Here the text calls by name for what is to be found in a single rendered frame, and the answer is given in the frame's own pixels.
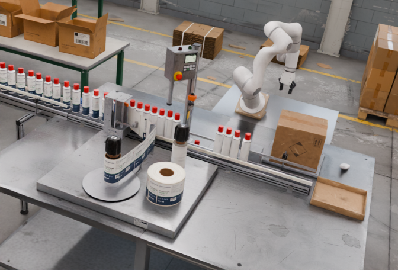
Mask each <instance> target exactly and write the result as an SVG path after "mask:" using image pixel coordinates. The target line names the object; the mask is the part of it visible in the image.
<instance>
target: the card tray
mask: <svg viewBox="0 0 398 270"><path fill-rule="evenodd" d="M367 194H368V191H366V190H363V189H360V188H356V187H352V186H350V185H346V184H343V183H340V182H336V181H333V180H330V179H326V178H323V177H320V176H318V177H317V181H316V185H315V188H314V191H313V195H312V199H311V201H310V204H311V205H315V206H317V207H320V208H324V209H327V210H330V211H333V212H336V213H339V214H343V215H345V216H349V217H352V218H355V219H358V220H362V221H363V219H364V216H365V209H366V203H367Z"/></svg>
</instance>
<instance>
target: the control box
mask: <svg viewBox="0 0 398 270"><path fill-rule="evenodd" d="M188 46H190V45H186V46H175V47H167V49H166V60H165V72H164V77H166V78H167V79H169V80H170V81H171V82H175V81H183V80H187V79H194V78H195V70H196V66H195V70H190V71H185V72H183V68H184V66H185V65H193V64H196V65H197V58H196V62H192V63H184V62H185V55H186V54H193V53H196V54H197V56H198V51H197V50H196V49H192V50H188ZM178 47H182V51H178ZM177 74H181V75H182V79H181V80H177V78H176V76H177Z"/></svg>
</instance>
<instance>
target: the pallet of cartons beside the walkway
mask: <svg viewBox="0 0 398 270"><path fill-rule="evenodd" d="M367 114H372V115H376V116H379V117H384V118H385V124H386V126H387V127H392V128H396V129H398V27H394V26H390V25H384V24H379V25H378V29H377V32H376V35H375V39H374V41H373V44H372V46H371V50H370V54H369V57H368V60H367V64H366V67H365V70H364V74H363V76H362V81H361V89H360V100H359V106H358V117H357V119H360V120H364V121H365V120H366V117H367Z"/></svg>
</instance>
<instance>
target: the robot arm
mask: <svg viewBox="0 0 398 270"><path fill-rule="evenodd" d="M264 33H265V35H266V36H267V37H268V38H269V39H270V40H271V41H272V42H273V43H274V46H273V47H264V48H262V49H260V51H259V52H258V54H257V55H256V57H255V59H254V61H253V74H252V73H251V72H250V71H249V70H248V69H247V68H245V67H243V66H239V67H237V68H236V69H235V70H234V72H233V80H234V82H235V84H236V85H237V87H238V88H239V89H240V91H241V93H242V96H241V98H240V107H241V108H242V109H243V110H244V112H246V113H249V114H255V113H258V112H260V111H261V110H262V109H263V107H264V105H265V98H264V96H263V95H262V94H261V93H260V91H261V89H262V85H263V81H264V73H265V70H266V68H267V66H268V64H269V63H270V61H271V60H272V58H273V57H274V56H276V55H277V60H278V61H279V62H284V63H285V66H284V69H285V70H283V73H282V75H281V77H280V78H278V80H279V83H280V88H279V90H283V84H285V85H288V86H289V87H290V89H289V91H288V94H291V93H292V90H293V88H295V86H296V83H295V82H294V79H295V71H296V67H297V62H298V58H299V53H300V51H299V49H300V43H301V35H302V27H301V25H300V24H299V23H297V22H294V23H290V24H287V23H284V22H280V21H271V22H268V23H267V24H265V26H264Z"/></svg>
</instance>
